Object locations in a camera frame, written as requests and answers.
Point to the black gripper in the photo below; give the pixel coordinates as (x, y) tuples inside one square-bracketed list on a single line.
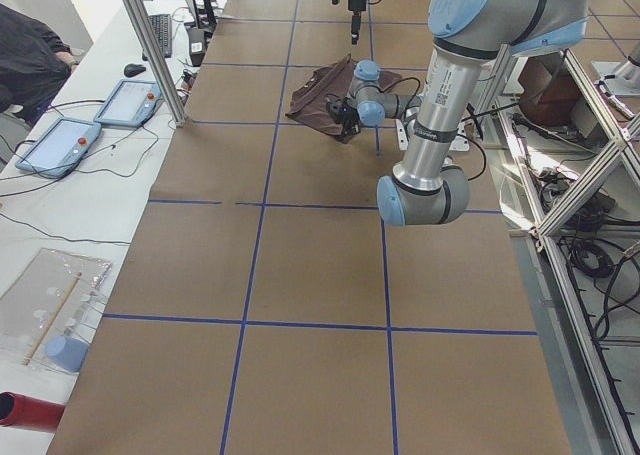
[(349, 123), (356, 4)]

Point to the dark brown t-shirt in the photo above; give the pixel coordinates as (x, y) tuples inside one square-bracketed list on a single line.
[(335, 97)]

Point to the black keyboard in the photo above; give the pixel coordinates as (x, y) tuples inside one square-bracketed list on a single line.
[(162, 28)]

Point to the far blue teach pendant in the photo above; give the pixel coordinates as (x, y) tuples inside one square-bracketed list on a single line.
[(130, 104)]

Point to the blue teach pendant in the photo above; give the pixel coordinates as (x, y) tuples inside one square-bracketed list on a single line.
[(60, 149), (130, 104)]

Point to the black computer mouse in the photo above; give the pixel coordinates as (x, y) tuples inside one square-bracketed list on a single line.
[(132, 69)]

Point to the near blue teach pendant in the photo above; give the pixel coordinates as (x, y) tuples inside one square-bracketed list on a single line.
[(60, 149)]

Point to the seated person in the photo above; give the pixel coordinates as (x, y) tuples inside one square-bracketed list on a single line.
[(35, 65)]

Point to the clear plastic bag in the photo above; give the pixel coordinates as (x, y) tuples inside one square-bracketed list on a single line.
[(58, 293)]

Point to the light blue cup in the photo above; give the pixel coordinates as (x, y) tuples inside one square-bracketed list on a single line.
[(66, 352)]

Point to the red cylinder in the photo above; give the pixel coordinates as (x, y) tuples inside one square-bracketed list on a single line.
[(28, 413)]

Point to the aluminium frame post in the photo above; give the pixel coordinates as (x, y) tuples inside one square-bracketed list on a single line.
[(139, 19)]

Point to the aluminium frame rack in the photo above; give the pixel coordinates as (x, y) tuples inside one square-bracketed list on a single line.
[(588, 308)]

